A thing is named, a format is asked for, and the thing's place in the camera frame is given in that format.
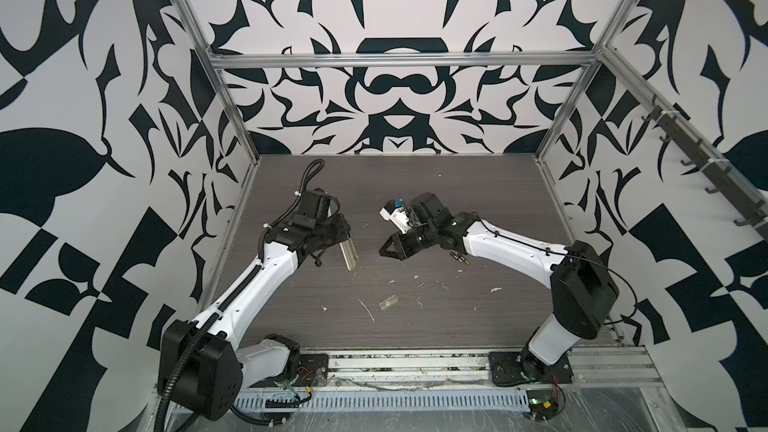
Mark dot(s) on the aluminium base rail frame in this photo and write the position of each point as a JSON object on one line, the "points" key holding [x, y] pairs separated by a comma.
{"points": [[444, 369]]}

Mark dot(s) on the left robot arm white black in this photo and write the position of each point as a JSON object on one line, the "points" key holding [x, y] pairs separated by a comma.
{"points": [[203, 363]]}

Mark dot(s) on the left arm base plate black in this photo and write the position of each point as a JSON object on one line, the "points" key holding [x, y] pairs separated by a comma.
{"points": [[304, 369]]}

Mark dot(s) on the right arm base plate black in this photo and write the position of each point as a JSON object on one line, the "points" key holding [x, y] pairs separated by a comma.
{"points": [[510, 369]]}

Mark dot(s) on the remote battery cover beige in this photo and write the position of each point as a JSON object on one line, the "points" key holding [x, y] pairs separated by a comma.
{"points": [[388, 303]]}

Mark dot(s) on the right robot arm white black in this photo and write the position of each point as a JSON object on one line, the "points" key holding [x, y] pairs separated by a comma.
{"points": [[582, 289]]}

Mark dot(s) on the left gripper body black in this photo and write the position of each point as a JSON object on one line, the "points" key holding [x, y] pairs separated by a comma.
{"points": [[331, 231]]}

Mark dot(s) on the white remote control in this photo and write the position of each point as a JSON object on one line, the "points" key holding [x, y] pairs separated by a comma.
{"points": [[350, 254]]}

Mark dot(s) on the small circuit board right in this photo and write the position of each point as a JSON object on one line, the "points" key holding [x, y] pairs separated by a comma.
{"points": [[543, 405]]}

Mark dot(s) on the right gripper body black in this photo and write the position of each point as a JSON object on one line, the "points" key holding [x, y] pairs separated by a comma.
{"points": [[418, 238]]}

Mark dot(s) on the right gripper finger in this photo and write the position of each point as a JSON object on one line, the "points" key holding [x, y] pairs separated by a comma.
{"points": [[393, 242], [392, 253]]}

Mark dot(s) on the horizontal aluminium frame bar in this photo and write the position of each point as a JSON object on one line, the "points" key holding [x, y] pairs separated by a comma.
{"points": [[413, 59]]}

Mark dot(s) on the white slotted cable duct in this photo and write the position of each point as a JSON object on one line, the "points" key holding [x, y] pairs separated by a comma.
{"points": [[381, 401]]}

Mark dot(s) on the grey wall hook rack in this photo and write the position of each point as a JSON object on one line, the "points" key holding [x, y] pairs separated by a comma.
{"points": [[701, 156]]}

